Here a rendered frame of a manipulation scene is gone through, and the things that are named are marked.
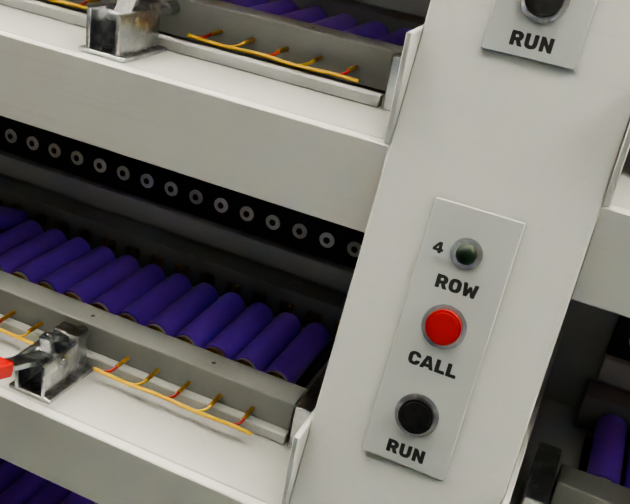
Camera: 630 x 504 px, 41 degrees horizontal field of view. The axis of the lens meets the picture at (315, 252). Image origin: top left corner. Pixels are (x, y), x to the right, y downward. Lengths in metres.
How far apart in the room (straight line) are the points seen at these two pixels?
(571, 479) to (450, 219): 0.17
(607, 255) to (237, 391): 0.21
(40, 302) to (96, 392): 0.07
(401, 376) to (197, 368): 0.14
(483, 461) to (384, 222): 0.12
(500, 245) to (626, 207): 0.05
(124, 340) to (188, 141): 0.14
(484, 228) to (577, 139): 0.05
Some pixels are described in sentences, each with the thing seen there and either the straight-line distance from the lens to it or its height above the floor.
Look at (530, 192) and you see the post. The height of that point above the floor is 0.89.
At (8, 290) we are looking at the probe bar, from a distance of 0.54.
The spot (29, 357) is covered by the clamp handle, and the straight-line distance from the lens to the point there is 0.48.
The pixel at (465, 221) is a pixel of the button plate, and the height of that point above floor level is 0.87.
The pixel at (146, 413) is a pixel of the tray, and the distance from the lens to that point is 0.48.
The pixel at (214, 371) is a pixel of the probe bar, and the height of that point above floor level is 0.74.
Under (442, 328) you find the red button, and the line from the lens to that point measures 0.38.
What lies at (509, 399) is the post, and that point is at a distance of 0.38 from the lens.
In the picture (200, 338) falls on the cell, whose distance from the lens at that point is 0.52.
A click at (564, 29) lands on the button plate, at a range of 0.37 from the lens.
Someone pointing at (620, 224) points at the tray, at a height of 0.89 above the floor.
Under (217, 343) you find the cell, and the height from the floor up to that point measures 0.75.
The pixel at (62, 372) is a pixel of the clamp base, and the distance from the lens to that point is 0.49.
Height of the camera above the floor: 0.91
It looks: 11 degrees down
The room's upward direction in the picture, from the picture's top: 15 degrees clockwise
